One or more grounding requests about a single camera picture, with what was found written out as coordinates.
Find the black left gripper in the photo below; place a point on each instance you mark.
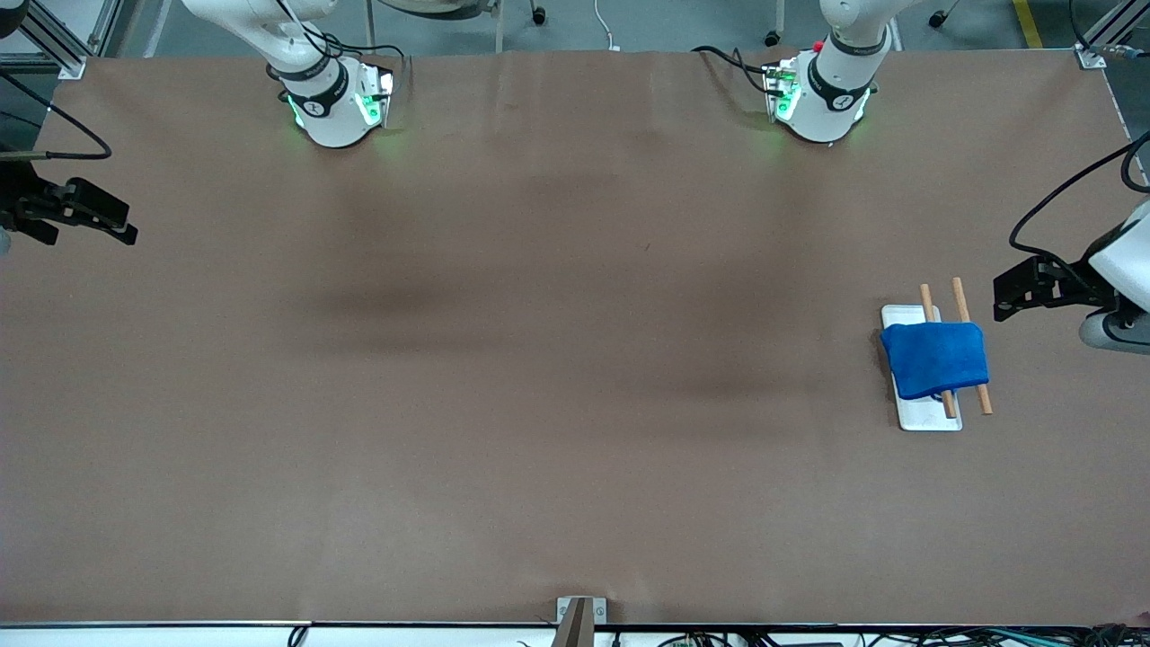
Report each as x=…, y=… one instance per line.
x=1075, y=286

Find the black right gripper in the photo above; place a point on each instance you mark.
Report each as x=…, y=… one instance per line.
x=20, y=199

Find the blue towel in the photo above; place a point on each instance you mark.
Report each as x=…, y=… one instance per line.
x=934, y=359

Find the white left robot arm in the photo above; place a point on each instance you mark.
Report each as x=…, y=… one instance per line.
x=822, y=99

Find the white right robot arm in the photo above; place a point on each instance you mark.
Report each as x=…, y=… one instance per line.
x=328, y=117

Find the metal corner bracket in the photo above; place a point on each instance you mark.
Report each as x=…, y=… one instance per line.
x=72, y=67
x=1091, y=57

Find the front camera mount post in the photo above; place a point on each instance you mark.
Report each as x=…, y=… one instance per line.
x=577, y=624

